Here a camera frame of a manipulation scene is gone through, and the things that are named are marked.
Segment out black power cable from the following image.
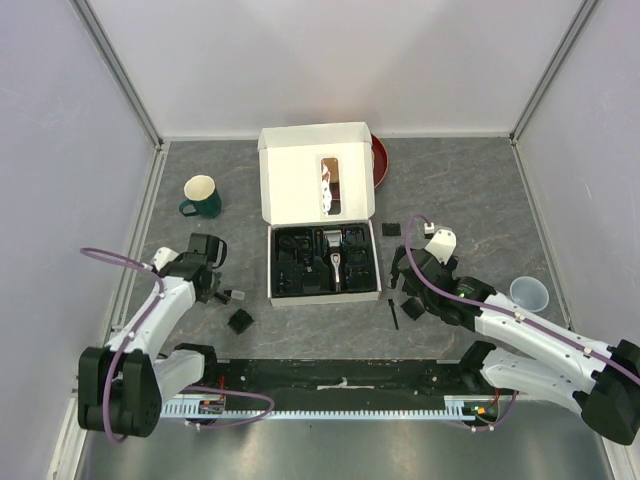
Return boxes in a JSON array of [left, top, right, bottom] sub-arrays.
[[279, 232, 314, 254]]

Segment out red bowl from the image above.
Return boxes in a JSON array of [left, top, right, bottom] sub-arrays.
[[371, 135, 389, 188]]

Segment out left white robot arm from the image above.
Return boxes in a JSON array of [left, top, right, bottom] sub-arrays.
[[78, 233, 228, 443]]

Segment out clear plastic measuring cup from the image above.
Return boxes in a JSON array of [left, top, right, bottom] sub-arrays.
[[509, 276, 549, 313]]

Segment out black flat comb guard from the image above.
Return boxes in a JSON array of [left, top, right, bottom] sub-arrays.
[[381, 222, 402, 237]]

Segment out small oil bottle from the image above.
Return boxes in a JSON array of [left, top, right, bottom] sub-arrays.
[[223, 289, 246, 301]]

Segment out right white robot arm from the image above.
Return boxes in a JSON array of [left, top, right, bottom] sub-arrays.
[[392, 247, 639, 446]]

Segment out black cleaning brush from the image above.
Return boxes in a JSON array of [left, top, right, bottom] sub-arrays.
[[388, 299, 400, 331]]

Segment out black plastic tray insert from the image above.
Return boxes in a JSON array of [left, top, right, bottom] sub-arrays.
[[267, 221, 382, 306]]

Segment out white cardboard clipper box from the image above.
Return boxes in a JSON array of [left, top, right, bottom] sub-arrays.
[[257, 119, 384, 308]]

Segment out black silver hair clipper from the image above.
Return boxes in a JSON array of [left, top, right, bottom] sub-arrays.
[[323, 229, 343, 292]]

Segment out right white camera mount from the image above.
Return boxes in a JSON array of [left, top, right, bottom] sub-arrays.
[[423, 222, 457, 264]]

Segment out black comb guard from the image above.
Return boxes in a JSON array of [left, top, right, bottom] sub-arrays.
[[401, 297, 425, 321], [227, 309, 255, 335], [381, 222, 402, 237]]

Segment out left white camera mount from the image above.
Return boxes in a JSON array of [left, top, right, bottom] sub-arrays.
[[151, 247, 178, 273]]

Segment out dark green mug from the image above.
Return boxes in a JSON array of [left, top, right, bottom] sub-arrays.
[[178, 175, 222, 219]]

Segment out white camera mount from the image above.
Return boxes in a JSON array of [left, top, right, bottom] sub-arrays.
[[423, 222, 457, 264], [151, 247, 178, 273]]

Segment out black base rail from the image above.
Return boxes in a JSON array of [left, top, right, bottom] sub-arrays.
[[196, 359, 495, 411]]

